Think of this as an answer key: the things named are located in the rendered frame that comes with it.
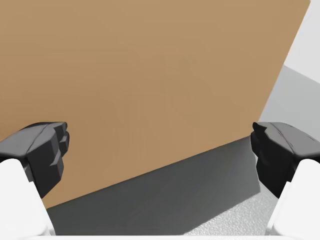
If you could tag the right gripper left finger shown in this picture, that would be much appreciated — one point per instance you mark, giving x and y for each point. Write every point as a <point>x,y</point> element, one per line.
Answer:
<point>37,160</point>

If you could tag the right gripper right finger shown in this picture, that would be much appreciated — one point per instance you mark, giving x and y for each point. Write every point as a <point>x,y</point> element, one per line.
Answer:
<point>280,155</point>

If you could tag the tall board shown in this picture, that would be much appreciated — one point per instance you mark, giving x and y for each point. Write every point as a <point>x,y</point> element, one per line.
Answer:
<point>150,87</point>

